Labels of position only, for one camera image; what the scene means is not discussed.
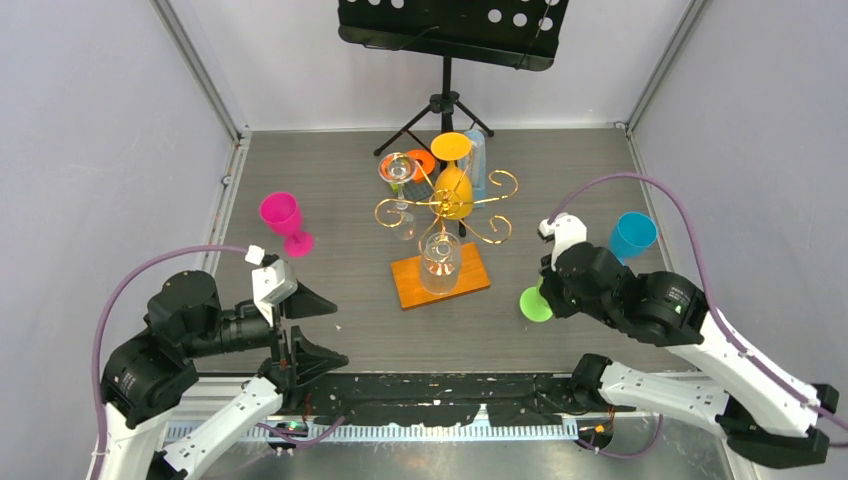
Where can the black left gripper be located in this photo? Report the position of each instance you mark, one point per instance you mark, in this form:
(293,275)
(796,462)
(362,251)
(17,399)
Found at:
(308,358)

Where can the pink wine glass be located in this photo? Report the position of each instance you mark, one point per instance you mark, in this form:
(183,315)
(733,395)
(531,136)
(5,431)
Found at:
(281,212)

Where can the gold wire wine glass rack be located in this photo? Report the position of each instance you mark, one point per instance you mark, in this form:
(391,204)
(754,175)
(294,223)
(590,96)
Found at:
(411,292)

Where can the green wine glass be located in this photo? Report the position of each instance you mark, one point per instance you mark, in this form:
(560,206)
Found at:
(533,306)

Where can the blue wine glass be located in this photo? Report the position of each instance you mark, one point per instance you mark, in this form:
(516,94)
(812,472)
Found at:
(632,235)

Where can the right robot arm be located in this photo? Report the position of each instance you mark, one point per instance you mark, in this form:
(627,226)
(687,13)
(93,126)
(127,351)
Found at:
(762,413)

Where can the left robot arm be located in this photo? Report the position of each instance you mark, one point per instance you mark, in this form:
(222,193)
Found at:
(145,378)

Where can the clear wine glass front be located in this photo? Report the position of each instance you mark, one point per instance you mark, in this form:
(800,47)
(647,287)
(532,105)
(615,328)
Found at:
(440,263)

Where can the clear wine glass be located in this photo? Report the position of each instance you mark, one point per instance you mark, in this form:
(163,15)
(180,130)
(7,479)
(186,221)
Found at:
(440,263)
(397,169)

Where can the clear wine glass back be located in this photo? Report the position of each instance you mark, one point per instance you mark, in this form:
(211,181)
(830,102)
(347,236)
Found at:
(397,169)

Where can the orange wine glass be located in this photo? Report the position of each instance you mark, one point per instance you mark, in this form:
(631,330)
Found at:
(454,179)

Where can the grey building plate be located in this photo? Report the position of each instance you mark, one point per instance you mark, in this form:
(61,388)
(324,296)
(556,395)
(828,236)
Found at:
(412,190)

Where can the black music stand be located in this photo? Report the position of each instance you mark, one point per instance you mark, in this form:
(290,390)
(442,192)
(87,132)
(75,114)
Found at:
(521,35)

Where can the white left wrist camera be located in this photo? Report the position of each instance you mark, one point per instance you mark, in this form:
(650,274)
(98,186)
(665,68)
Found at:
(273,281)

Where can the orange ring toy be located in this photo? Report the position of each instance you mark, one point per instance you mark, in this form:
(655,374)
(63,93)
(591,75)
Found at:
(426,163)

